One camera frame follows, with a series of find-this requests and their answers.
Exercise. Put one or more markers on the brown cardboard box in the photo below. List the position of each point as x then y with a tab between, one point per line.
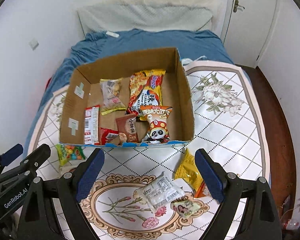
84	91

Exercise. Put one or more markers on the clear white biscuit packet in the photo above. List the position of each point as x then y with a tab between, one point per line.
160	192

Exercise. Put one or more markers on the red white snack bar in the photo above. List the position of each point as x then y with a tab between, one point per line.
91	126

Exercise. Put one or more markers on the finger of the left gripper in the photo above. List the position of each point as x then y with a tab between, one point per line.
9	156
29	166

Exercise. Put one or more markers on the clear pastry packet yellow trim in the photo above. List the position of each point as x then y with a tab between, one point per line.
110	91

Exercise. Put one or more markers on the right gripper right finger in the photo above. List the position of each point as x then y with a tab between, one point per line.
224	187

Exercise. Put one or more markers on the panda orange snack bag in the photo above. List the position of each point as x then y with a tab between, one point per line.
157	118

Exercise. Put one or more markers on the yellow snack packet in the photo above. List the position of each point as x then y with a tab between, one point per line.
188	171

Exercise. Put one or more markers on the white door with handle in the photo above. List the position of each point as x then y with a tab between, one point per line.
246	28

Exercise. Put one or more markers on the korean cheese noodle packet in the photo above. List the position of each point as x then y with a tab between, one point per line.
145	90

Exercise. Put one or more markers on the colourful candy ball bag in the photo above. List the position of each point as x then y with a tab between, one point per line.
67	153

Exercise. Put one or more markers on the brown cake packet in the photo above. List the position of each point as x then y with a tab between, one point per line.
126	127

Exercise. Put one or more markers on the blue bed sheet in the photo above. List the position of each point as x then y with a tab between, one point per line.
192	45

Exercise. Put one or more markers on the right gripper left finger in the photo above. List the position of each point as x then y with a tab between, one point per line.
75	186

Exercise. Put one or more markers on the white wall socket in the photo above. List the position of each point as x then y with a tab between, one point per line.
33	43

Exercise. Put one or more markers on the small red snack packet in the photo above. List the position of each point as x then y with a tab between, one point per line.
107	135

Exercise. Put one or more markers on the white quilted pillow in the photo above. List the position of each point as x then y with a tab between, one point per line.
148	15

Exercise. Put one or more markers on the white remote on bed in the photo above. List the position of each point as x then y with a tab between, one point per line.
112	34

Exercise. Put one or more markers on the cream franzzi wafer packet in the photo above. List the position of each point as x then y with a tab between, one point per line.
185	208

